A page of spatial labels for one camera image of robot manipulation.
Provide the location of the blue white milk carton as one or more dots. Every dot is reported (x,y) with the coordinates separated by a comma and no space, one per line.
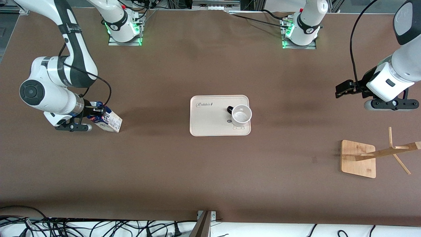
(113,123)

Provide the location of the cream rabbit print tray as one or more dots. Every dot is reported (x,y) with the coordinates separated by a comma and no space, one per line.
(207,121)

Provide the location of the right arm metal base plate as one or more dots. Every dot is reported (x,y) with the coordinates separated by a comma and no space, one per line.
(125,43)

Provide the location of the wooden mug stand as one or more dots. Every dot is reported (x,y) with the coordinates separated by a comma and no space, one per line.
(357,164)

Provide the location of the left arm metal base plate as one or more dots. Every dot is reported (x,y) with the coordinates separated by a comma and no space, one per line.
(299,47)

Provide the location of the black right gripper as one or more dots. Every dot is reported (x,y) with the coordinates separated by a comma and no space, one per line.
(88,109)

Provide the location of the small metal corner bracket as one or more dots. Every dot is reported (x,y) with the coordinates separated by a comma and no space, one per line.
(213,215)

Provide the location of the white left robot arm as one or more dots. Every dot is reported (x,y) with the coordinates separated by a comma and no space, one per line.
(404,65)

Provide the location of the grey metal box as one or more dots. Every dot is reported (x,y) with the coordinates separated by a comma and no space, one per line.
(215,5)

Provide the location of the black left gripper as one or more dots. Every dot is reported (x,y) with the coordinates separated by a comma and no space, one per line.
(359,88)

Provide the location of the aluminium profile bar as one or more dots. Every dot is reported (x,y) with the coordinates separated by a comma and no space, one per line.
(202,227)

